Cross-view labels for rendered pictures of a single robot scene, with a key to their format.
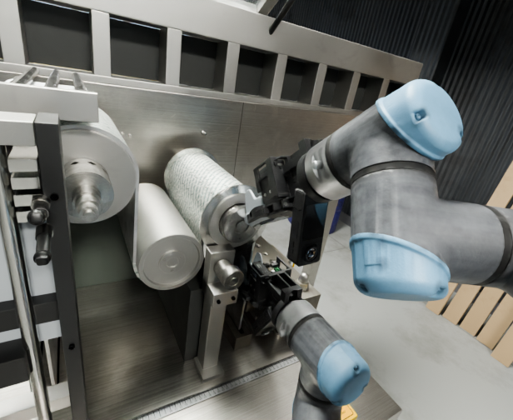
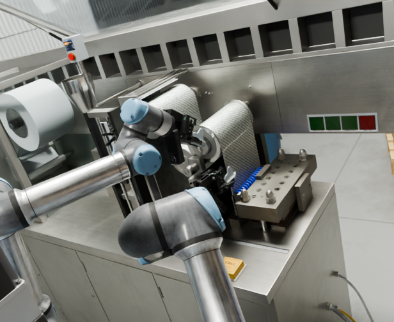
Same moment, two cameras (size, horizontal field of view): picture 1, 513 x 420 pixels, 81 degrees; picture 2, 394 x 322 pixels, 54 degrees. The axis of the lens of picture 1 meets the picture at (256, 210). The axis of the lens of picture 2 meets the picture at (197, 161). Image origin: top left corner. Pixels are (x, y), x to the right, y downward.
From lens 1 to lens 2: 125 cm
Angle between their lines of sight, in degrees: 68
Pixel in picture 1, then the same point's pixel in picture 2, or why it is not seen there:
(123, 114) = (207, 83)
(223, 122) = (260, 77)
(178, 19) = (219, 27)
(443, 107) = (128, 107)
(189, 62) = (244, 41)
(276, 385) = (226, 248)
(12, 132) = (105, 114)
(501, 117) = not seen: outside the picture
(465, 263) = not seen: hidden behind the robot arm
